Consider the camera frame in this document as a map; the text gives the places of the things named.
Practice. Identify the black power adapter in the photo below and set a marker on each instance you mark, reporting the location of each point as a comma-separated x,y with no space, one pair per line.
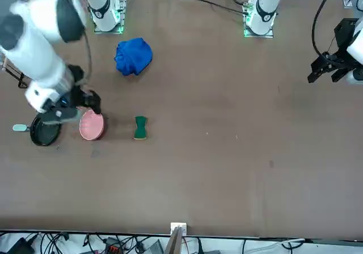
20,247

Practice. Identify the blue cloth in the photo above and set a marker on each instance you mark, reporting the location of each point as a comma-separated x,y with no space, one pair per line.
134,55

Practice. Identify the white table edge bracket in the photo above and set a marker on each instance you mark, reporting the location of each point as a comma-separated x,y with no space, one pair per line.
178,226

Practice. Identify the green and yellow sponge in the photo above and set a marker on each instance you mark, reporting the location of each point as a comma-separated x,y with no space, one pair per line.
141,127

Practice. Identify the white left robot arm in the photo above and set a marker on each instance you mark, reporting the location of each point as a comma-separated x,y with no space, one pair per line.
265,7

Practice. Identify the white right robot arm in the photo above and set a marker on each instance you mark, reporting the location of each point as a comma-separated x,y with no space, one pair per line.
37,55

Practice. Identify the pink bowl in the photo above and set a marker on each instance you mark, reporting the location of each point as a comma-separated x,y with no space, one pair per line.
90,126

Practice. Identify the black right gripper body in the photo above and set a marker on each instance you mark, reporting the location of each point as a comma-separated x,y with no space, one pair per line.
76,95

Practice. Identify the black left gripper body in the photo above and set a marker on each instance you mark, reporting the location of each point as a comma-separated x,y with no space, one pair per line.
344,35

